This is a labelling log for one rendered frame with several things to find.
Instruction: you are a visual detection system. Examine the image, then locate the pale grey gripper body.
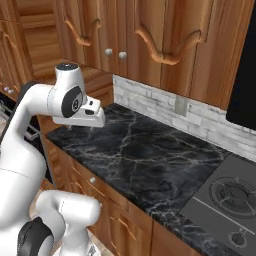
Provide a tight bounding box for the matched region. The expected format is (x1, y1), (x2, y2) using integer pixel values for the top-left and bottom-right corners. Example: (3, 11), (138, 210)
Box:
(52, 106), (106, 129)

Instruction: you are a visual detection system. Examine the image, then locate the small wooden drawer front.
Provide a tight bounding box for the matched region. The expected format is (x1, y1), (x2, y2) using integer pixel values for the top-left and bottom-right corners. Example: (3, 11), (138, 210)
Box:
(43, 135), (74, 175)

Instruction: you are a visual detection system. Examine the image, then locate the tall wooden cupboard run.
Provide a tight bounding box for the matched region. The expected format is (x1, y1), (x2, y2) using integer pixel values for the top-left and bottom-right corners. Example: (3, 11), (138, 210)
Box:
(0, 0), (65, 101)

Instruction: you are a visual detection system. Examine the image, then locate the wooden base cupboard door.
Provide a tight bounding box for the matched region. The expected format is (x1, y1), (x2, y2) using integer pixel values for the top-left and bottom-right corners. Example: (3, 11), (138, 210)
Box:
(87, 196), (154, 256)
(151, 219), (201, 256)

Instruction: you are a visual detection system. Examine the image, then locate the grey gas hob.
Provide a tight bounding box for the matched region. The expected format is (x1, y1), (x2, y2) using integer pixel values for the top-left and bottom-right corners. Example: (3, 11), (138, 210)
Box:
(179, 153), (256, 256)

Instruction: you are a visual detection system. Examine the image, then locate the black extractor hood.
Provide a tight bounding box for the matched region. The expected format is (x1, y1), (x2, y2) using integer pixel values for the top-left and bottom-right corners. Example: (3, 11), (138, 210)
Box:
(225, 0), (256, 132)

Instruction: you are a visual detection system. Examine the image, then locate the black hob knob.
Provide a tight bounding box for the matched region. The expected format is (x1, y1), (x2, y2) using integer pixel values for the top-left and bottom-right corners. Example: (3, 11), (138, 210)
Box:
(229, 229), (249, 248)

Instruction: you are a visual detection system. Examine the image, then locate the grey wall socket plate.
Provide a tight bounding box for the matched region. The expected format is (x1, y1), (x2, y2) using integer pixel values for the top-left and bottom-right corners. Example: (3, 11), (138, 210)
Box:
(174, 94), (190, 117)

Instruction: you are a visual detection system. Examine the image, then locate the narrow wooden wall cupboard door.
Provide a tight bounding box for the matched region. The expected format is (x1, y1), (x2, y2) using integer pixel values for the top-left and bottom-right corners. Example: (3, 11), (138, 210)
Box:
(53, 0), (118, 76)

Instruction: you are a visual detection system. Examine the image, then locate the wide wooden wall cupboard door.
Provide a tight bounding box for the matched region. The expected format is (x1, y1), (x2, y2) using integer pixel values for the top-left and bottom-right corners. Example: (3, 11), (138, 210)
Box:
(114, 0), (210, 98)

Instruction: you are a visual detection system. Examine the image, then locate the plain wooden wall cupboard door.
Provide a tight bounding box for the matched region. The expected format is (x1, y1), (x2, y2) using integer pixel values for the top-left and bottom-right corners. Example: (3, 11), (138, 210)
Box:
(189, 0), (256, 111)

